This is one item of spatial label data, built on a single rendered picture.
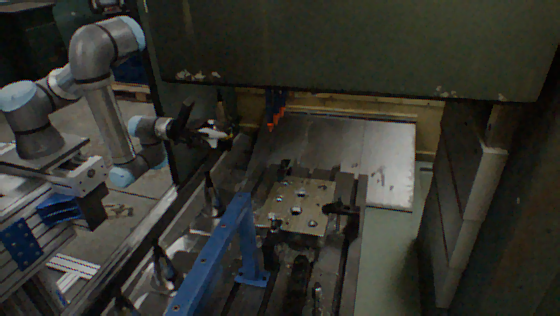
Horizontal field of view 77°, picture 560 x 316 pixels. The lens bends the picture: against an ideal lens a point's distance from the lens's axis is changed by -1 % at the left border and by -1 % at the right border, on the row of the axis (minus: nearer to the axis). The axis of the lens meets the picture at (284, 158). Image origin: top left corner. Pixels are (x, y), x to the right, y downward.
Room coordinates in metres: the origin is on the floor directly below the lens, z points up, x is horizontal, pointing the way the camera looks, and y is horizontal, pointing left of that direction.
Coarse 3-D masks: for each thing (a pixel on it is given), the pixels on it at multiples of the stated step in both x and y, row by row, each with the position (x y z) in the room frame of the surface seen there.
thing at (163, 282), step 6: (156, 258) 0.45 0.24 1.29; (162, 258) 0.45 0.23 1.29; (168, 258) 0.46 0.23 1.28; (156, 264) 0.45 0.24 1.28; (162, 264) 0.45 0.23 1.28; (168, 264) 0.45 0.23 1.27; (156, 270) 0.44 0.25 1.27; (162, 270) 0.44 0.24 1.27; (168, 270) 0.45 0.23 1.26; (174, 270) 0.46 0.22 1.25; (156, 276) 0.44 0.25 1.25; (162, 276) 0.44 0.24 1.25; (168, 276) 0.44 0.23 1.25; (174, 276) 0.45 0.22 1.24; (156, 282) 0.44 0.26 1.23; (162, 282) 0.44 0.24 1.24; (168, 282) 0.44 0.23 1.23; (174, 282) 0.45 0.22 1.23
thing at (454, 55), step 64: (192, 0) 0.64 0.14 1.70; (256, 0) 0.61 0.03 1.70; (320, 0) 0.58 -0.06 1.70; (384, 0) 0.55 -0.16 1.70; (448, 0) 0.53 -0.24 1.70; (512, 0) 0.51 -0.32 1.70; (192, 64) 0.64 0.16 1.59; (256, 64) 0.61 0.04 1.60; (320, 64) 0.58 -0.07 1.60; (384, 64) 0.55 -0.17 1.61; (448, 64) 0.52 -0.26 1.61; (512, 64) 0.50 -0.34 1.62
